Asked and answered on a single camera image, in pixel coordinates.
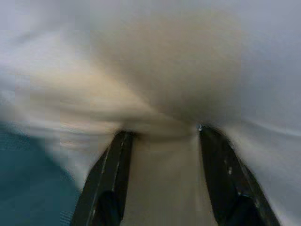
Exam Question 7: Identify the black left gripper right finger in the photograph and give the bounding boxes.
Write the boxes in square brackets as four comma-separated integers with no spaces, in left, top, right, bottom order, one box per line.
[196,124,282,226]

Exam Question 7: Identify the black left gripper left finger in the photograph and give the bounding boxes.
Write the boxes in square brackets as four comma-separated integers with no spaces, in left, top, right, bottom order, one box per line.
[71,130,136,226]

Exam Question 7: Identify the pink pillow with coloured dots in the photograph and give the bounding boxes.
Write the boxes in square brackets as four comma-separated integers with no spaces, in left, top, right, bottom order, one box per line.
[0,0,301,226]

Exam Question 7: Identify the grey-blue upholstered headboard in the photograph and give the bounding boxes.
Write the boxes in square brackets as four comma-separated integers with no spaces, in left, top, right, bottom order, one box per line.
[0,120,82,226]

